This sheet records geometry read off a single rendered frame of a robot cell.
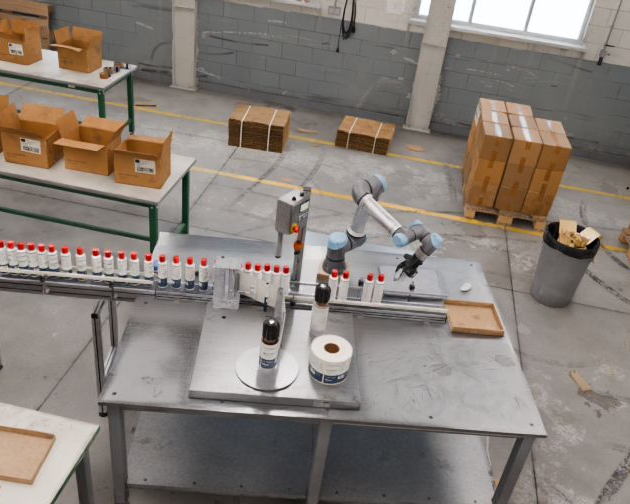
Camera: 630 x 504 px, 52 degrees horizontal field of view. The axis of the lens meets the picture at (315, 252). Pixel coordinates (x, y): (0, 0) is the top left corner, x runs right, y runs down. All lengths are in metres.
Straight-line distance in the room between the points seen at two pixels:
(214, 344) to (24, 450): 0.97
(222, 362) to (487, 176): 4.07
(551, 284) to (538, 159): 1.48
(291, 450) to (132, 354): 1.05
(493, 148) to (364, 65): 2.73
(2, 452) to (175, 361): 0.85
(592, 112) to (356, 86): 2.97
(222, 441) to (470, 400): 1.37
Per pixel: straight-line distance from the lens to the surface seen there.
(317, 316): 3.38
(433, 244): 3.51
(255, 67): 8.99
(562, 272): 5.62
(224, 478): 3.63
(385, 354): 3.51
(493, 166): 6.62
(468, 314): 3.95
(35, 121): 5.48
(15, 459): 3.06
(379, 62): 8.66
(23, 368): 4.65
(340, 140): 7.87
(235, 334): 3.42
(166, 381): 3.24
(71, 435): 3.10
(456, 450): 4.00
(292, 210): 3.39
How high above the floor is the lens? 3.09
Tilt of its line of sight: 32 degrees down
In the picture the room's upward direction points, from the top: 8 degrees clockwise
